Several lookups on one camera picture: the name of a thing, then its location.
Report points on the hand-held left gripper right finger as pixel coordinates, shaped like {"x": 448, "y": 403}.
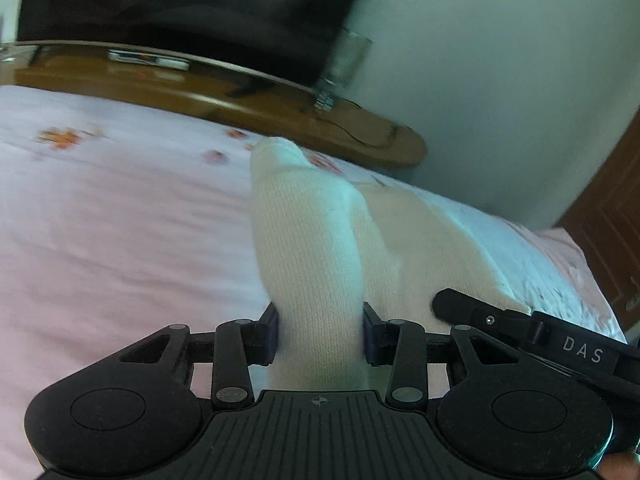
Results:
{"x": 371, "y": 335}

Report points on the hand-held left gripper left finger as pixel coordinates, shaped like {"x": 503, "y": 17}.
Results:
{"x": 267, "y": 335}

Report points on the black television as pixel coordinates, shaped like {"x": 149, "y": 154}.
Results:
{"x": 175, "y": 5}

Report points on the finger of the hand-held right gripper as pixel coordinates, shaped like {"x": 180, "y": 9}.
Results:
{"x": 480, "y": 312}

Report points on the white set-top box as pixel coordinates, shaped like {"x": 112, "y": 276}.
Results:
{"x": 150, "y": 59}

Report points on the white knit small garment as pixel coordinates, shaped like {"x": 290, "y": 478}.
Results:
{"x": 310, "y": 240}

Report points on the small white adapter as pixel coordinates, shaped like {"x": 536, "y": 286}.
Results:
{"x": 324, "y": 101}

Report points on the pink floral bedsheet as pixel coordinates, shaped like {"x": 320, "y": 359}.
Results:
{"x": 125, "y": 210}

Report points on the black remote control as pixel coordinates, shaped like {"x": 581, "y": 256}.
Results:
{"x": 250, "y": 88}

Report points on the brown wooden door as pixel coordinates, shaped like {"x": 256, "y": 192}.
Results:
{"x": 607, "y": 230}

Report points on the clear glass cup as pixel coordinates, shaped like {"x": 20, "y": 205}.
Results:
{"x": 346, "y": 60}

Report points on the brown wooden tv stand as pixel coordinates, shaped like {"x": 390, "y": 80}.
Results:
{"x": 280, "y": 110}

